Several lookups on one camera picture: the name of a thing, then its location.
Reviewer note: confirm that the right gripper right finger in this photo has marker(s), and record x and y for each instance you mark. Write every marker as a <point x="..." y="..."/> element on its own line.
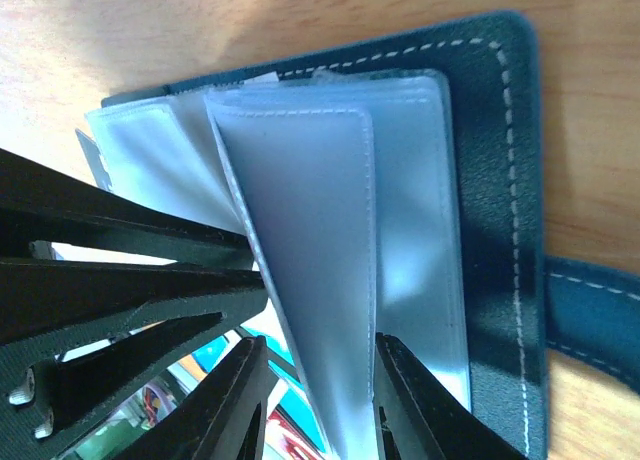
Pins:
<point x="417" y="418"/>

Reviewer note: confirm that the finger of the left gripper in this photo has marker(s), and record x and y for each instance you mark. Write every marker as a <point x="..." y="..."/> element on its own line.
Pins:
<point x="41" y="204"/>
<point x="78" y="339"/>

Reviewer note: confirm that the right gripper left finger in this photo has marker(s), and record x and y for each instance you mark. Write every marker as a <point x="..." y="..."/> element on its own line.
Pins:
<point x="223" y="418"/>

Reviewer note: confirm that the navy blue card holder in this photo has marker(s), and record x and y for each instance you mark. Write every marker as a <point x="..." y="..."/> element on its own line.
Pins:
<point x="389" y="186"/>

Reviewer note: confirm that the red card with chip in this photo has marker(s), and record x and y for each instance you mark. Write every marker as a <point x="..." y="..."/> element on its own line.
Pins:
<point x="284" y="440"/>

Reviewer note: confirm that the teal card right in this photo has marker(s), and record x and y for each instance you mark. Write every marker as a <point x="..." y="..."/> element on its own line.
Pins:
<point x="287" y="391"/>

